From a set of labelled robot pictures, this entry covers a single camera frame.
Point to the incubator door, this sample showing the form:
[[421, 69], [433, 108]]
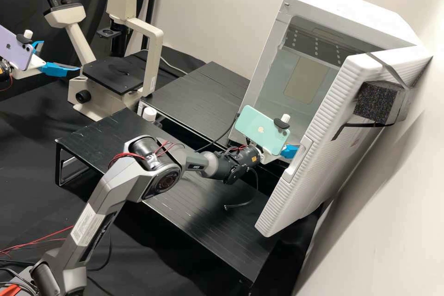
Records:
[[312, 171]]

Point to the white-capped bottle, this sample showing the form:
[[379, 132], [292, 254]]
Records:
[[150, 113]]

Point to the right wrist camera phone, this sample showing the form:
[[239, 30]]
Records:
[[258, 126]]

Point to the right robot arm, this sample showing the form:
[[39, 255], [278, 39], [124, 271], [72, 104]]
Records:
[[104, 199]]

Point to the wrist camera phone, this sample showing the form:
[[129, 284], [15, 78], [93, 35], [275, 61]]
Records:
[[258, 126], [14, 48]]

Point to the black platform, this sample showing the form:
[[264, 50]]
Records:
[[208, 212], [194, 98]]

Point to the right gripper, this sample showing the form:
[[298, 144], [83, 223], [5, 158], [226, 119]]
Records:
[[268, 158]]

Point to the white incubator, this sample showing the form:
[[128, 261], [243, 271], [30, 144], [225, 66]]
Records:
[[312, 15]]

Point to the cream microscope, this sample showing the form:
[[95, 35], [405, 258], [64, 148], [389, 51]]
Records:
[[104, 101]]

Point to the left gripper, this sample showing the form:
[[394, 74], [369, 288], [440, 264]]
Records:
[[31, 66]]

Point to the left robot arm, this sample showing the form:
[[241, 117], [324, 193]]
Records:
[[5, 70]]

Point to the left wrist camera phone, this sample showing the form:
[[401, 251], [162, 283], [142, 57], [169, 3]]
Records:
[[14, 48]]

